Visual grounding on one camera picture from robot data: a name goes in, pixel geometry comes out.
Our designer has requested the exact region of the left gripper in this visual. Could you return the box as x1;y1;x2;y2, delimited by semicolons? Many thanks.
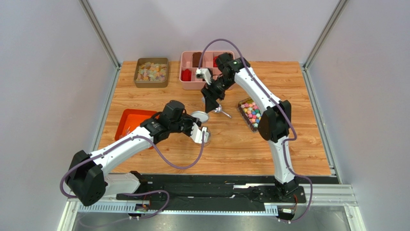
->
170;113;202;138

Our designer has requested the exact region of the silver metal scoop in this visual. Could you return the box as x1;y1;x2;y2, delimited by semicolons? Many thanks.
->
213;104;232;119

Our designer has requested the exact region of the white jar lid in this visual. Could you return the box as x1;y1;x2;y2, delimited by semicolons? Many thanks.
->
191;111;209;123

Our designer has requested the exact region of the green tin of star candies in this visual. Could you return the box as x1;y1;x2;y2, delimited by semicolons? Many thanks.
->
237;98;262;133

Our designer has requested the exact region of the orange tray of lollipops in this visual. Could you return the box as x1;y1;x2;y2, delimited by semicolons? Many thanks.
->
115;109;156;141

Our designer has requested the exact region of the bronze tin of gummy candies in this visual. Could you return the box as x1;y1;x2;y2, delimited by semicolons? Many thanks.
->
133;57;170;88

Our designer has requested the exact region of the clear glass jar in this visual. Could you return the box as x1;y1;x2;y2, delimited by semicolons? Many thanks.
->
202;127;212;146

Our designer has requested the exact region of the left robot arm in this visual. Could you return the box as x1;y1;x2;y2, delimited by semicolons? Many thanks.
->
60;100;210;206

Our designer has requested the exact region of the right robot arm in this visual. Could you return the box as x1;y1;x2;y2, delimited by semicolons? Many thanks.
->
195;53;298;197

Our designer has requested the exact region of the red candy lower compartment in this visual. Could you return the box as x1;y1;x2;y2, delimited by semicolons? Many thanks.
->
180;69;192;82

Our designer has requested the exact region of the pink divided organizer box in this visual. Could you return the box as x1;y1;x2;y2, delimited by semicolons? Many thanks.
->
179;51;235;90

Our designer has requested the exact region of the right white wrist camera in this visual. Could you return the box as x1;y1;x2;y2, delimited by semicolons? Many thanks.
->
195;68;212;85

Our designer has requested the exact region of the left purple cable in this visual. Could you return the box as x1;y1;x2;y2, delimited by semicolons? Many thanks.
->
59;129;206;220

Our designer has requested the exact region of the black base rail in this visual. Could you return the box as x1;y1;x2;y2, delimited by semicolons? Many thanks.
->
116;174;309;212

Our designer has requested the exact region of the right aluminium frame post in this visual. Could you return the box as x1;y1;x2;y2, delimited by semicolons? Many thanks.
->
303;0;349;70

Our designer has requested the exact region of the aluminium frame post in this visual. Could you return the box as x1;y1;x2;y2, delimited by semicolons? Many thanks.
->
303;0;349;70
79;0;121;70

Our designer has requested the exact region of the left aluminium frame post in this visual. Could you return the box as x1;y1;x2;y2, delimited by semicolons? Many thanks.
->
79;0;121;70

